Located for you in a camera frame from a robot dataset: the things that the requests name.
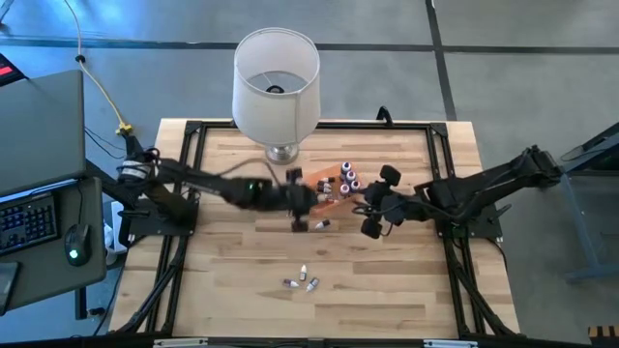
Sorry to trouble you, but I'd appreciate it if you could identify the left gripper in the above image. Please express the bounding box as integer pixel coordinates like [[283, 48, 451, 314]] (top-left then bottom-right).
[[276, 167, 319, 233]]

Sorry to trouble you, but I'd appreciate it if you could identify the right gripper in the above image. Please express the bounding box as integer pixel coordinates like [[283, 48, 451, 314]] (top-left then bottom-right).
[[360, 164, 415, 240]]

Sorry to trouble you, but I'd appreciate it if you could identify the orange translucent plastic bin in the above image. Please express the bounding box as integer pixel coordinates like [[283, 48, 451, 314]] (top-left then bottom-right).
[[309, 163, 367, 218]]

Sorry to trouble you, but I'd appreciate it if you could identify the white shade silver table lamp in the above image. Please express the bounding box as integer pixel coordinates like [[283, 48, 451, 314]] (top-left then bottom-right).
[[231, 27, 322, 166]]

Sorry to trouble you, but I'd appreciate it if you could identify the black clamp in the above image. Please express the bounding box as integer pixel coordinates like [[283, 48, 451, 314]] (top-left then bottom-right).
[[375, 104, 397, 125]]

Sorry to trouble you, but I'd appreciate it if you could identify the white bar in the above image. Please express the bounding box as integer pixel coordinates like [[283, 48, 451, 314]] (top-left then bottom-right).
[[153, 337, 210, 348], [423, 338, 480, 348]]

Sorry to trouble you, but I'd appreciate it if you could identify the black desk leg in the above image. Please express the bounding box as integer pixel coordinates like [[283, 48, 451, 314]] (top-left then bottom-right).
[[123, 133, 146, 155]]

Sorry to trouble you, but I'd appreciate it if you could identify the grey metal stand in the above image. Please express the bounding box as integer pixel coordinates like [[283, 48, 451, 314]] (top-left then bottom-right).
[[533, 120, 619, 286]]

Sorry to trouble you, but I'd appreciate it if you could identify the black computer mouse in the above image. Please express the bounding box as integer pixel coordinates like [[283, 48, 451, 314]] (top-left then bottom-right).
[[64, 222, 94, 268]]

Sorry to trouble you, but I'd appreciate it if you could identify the orange black striped block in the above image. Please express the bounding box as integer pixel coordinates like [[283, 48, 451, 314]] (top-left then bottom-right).
[[587, 325, 619, 340]]

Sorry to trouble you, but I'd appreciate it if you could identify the grey raised desk top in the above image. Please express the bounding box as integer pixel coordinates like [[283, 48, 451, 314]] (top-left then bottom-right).
[[0, 69, 88, 197]]

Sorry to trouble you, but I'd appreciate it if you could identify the black backlit keyboard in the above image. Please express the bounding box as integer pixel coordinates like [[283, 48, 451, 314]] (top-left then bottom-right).
[[0, 191, 63, 256]]

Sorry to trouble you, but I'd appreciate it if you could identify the black flat device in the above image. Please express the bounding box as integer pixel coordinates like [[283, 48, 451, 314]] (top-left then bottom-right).
[[0, 261, 21, 317]]

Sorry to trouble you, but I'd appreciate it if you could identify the black device red display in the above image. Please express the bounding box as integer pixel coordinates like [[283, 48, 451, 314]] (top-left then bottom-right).
[[0, 51, 30, 89]]

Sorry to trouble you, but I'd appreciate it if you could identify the black aluminium table frame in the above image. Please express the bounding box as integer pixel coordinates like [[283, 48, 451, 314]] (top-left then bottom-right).
[[113, 119, 521, 339]]

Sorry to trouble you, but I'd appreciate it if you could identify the yellow cable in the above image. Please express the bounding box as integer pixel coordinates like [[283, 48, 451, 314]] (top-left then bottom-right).
[[62, 0, 135, 136]]

